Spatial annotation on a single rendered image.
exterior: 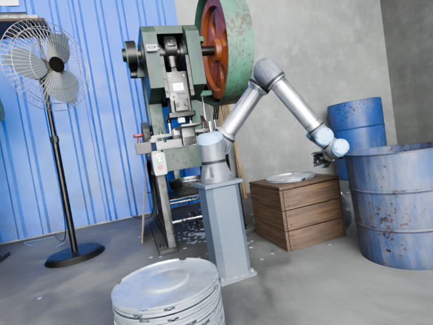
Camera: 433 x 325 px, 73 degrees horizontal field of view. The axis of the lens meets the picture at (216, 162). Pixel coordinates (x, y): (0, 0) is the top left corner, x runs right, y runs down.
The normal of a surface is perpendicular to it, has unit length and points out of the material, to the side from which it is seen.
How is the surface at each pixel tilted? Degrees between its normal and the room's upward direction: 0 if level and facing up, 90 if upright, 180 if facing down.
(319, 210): 90
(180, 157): 90
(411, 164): 92
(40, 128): 90
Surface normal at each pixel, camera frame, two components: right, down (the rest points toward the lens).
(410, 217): -0.41, 0.15
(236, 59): 0.33, 0.48
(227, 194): 0.36, 0.00
